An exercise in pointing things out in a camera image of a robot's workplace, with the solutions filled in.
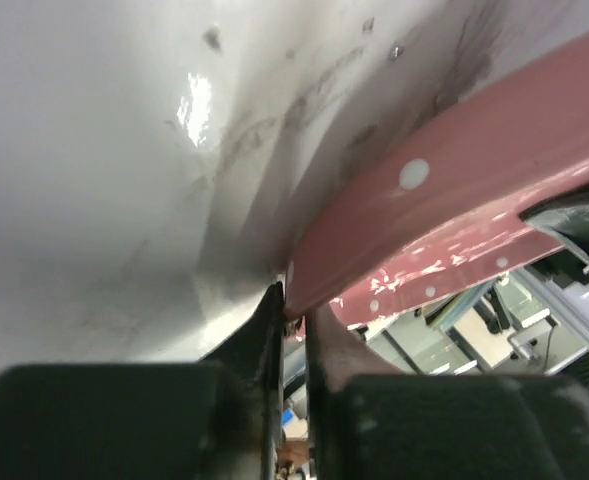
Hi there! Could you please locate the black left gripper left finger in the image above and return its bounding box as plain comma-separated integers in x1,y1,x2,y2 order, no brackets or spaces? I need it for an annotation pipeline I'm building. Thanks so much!
0,283,285,479

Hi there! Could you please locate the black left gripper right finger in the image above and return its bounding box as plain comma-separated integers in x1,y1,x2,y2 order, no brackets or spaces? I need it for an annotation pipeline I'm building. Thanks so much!
306,308,589,479

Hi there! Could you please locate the pink polka dot plate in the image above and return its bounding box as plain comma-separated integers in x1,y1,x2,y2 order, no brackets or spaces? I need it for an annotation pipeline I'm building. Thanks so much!
285,21,589,325

